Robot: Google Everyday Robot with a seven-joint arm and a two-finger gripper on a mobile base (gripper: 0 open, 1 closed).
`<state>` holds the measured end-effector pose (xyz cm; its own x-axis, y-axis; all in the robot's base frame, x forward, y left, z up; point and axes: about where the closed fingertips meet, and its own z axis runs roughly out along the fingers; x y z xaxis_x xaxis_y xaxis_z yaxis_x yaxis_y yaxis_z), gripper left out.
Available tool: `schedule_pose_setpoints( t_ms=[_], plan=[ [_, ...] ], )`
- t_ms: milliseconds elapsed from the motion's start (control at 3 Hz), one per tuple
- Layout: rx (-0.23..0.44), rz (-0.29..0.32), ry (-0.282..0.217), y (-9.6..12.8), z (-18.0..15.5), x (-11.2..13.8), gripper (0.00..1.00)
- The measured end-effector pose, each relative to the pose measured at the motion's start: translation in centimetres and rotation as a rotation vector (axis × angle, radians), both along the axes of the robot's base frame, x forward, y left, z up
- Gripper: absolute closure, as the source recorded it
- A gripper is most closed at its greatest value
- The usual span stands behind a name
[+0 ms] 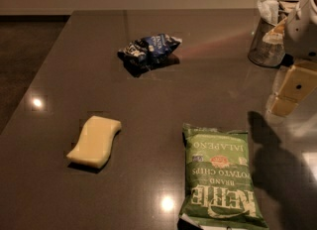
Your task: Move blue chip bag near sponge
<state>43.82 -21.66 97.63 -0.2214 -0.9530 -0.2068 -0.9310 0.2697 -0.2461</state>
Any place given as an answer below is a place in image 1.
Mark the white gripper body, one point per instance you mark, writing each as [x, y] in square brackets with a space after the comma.
[301, 36]

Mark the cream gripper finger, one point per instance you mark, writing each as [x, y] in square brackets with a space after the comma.
[290, 87]

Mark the blue chip bag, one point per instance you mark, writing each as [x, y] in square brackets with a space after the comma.
[147, 52]

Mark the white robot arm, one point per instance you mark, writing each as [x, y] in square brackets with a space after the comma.
[300, 32]

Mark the green jalapeno chip bag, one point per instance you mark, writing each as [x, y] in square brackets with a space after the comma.
[219, 191]

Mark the yellow sponge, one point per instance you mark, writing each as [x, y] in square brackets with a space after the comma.
[94, 145]

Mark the metal mesh cup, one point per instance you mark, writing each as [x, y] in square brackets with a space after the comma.
[264, 54]

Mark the white cloth in cup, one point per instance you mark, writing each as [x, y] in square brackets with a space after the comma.
[269, 11]

